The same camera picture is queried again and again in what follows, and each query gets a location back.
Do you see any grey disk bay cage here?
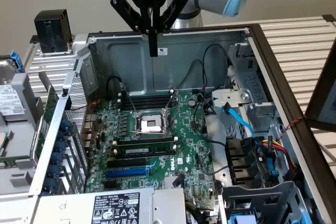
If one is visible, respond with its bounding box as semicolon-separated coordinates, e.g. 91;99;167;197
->
218;180;314;224

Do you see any black yellow wire bundle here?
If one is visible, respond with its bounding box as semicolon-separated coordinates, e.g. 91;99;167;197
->
185;199;218;224

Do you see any open metal PC case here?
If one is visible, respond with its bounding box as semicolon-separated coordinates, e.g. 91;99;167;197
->
28;23;336;224

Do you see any yellow red power wire bundle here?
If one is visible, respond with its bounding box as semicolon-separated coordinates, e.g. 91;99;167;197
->
262;135;302;182

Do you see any silver USB port block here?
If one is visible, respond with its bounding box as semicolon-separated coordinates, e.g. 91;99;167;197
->
82;140;95;155

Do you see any green motherboard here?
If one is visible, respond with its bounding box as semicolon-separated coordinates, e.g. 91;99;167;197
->
81;90;223;213

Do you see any thin metal locking lever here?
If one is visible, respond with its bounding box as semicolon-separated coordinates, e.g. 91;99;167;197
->
119;82;139;113

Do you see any metal drive cage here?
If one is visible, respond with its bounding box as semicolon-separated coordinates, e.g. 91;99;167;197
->
211;42;278;121

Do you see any hard disk with label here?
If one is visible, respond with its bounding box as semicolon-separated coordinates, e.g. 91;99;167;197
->
0;58;26;116

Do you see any CPU chip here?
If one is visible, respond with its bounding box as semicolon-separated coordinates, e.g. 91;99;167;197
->
0;130;14;156

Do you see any silver chipset heatsink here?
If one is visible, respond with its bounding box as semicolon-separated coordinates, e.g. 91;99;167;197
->
163;176;184;189

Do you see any black plastic box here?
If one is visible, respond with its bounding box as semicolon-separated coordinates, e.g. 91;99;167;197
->
33;8;74;55

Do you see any long black expansion slot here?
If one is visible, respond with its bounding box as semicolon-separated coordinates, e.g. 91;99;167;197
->
106;157;148;169

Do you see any thick black wire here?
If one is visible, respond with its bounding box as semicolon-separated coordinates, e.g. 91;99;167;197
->
193;97;229;147

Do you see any grey power supply unit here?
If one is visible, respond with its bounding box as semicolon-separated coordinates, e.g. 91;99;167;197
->
30;187;188;224

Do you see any grey parts rack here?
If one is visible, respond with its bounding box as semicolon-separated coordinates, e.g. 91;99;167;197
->
0;72;43;196

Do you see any red black twisted wire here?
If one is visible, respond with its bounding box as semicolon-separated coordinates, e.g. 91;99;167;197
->
68;99;103;130
277;114;308;141

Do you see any black wire loop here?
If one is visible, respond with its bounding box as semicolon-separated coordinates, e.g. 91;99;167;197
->
202;43;233;91
175;59;205;91

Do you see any blue SATA wire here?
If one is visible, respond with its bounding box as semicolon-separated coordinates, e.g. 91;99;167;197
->
221;102;257;138
253;138;279;178

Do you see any CPU socket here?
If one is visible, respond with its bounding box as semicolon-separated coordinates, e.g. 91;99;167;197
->
131;110;171;140

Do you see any loose green RAM stick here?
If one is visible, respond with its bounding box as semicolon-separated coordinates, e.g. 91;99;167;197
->
0;155;32;168

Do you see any black plastic fan shroud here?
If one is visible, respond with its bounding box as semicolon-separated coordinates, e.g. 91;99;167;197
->
224;135;260;186

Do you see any black intrusion switch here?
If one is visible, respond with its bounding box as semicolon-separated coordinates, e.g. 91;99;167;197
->
62;87;72;111

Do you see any RAM stick in motherboard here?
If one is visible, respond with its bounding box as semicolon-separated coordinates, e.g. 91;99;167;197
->
113;143;178;159

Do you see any dark framed panel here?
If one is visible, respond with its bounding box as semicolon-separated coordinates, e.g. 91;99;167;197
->
303;40;336;132

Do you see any metal socket cover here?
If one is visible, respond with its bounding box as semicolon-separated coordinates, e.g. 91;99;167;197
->
162;89;182;132

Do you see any blue expansion slot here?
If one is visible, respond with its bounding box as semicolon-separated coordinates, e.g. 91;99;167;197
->
104;166;151;179

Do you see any blue disk bracket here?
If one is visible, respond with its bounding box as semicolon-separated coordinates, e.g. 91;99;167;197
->
9;49;26;74

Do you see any short black wire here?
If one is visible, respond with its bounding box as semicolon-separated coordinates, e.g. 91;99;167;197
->
106;74;124;97

